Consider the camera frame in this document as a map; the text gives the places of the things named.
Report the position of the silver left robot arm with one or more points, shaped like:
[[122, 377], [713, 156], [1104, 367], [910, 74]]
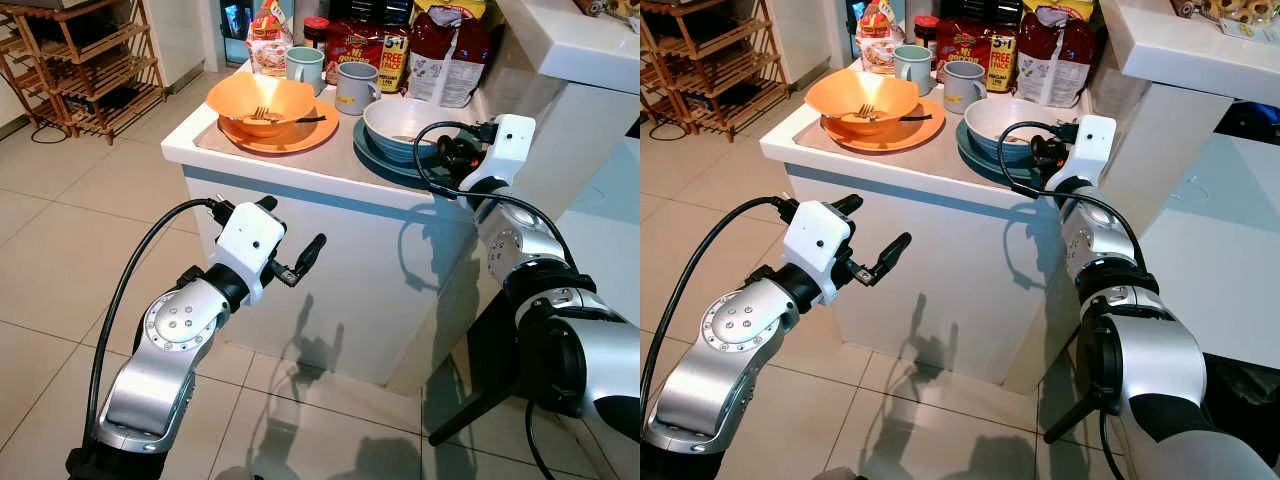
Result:
[[160, 370], [700, 380]]

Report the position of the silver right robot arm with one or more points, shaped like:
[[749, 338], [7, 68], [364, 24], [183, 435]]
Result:
[[520, 245], [1160, 360]]

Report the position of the white kitchen counter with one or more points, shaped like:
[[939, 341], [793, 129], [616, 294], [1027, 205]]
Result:
[[950, 250], [340, 250]]

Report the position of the grey-blue bowl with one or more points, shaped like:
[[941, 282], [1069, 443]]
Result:
[[1000, 115], [400, 115]]

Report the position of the blue plate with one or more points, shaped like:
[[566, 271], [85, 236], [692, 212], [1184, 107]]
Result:
[[372, 158], [972, 158]]

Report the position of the orange plate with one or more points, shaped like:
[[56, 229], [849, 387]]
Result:
[[310, 137], [915, 135]]

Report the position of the red and white bag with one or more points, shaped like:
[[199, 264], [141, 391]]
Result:
[[450, 55], [1055, 55]]

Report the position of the orange bowl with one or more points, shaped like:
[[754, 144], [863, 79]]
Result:
[[840, 95], [240, 95]]

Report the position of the grey mug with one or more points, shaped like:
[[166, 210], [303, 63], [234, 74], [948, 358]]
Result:
[[352, 90], [960, 88]]

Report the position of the red multipack package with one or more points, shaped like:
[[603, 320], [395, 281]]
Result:
[[968, 48], [355, 48]]

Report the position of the light green mug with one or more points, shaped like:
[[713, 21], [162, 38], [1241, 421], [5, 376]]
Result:
[[305, 68], [912, 68]]

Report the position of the yellow snack bag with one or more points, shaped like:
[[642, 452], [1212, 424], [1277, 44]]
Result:
[[878, 45], [268, 45]]

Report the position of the white cabinet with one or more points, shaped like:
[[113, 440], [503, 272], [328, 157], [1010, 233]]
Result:
[[610, 200], [1220, 230]]

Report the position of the white raised counter top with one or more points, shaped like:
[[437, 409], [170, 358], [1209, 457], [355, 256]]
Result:
[[580, 45], [1180, 55]]

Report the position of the jar with red lid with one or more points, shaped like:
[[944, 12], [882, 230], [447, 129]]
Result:
[[926, 25], [316, 25]]

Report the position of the wooden slatted rack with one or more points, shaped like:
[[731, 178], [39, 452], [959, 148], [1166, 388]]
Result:
[[725, 70], [100, 72]]

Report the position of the black rounded object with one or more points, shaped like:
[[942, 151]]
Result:
[[1250, 122]]

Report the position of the tray of snacks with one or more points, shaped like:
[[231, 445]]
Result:
[[610, 7], [1235, 15]]

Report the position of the black chair leg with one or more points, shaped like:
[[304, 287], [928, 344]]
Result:
[[470, 416], [1070, 421]]

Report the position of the black bag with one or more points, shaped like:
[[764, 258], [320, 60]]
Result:
[[1245, 395]]

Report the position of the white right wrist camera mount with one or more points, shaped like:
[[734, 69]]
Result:
[[505, 150], [1090, 150]]

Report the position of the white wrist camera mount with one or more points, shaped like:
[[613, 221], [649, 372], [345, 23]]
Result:
[[812, 245], [245, 245], [1090, 150], [505, 150]]

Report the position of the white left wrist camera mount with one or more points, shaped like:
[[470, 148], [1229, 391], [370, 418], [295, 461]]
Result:
[[812, 245], [245, 245]]

